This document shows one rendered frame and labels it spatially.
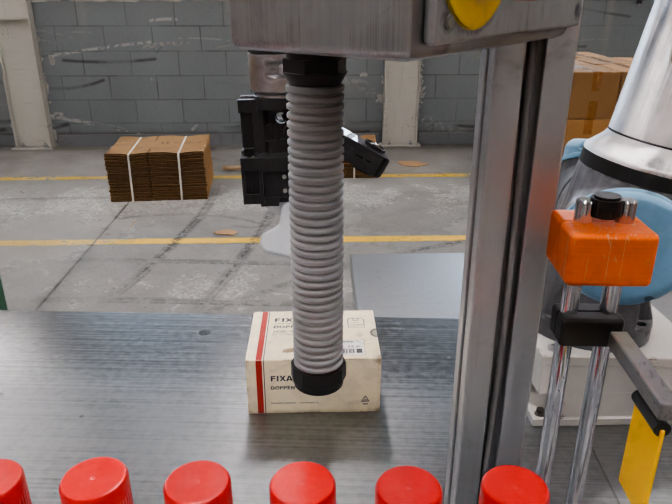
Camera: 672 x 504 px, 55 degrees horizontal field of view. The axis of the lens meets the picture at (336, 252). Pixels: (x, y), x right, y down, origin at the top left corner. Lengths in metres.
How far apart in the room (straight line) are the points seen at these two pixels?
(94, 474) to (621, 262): 0.29
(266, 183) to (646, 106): 0.38
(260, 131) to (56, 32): 5.43
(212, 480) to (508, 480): 0.15
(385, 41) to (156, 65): 5.66
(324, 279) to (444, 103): 5.54
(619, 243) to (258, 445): 0.52
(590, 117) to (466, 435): 3.39
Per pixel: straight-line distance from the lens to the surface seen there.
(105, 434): 0.82
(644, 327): 0.83
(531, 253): 0.42
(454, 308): 1.06
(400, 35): 0.24
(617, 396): 0.84
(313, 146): 0.34
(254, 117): 0.71
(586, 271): 0.36
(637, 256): 0.36
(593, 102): 3.79
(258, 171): 0.71
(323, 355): 0.40
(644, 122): 0.63
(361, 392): 0.80
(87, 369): 0.95
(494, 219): 0.40
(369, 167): 0.71
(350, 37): 0.26
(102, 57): 6.01
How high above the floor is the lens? 1.31
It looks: 22 degrees down
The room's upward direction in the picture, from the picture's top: straight up
